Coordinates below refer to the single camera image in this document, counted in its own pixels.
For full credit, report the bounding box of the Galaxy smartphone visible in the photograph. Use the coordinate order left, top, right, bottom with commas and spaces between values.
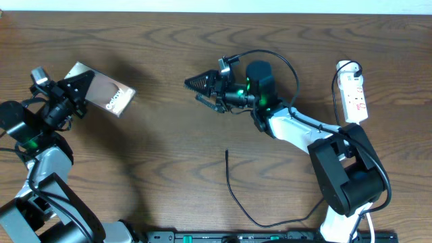
65, 61, 136, 117

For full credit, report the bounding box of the white power strip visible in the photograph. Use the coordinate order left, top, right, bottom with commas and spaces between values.
336, 60, 368, 124

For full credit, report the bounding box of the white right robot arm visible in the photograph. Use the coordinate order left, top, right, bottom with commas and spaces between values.
184, 59, 392, 242

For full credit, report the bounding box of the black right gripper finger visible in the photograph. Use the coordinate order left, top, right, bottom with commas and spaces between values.
184, 70, 219, 96
195, 94, 225, 113

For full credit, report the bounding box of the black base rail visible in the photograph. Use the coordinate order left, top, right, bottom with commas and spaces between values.
138, 229, 399, 243

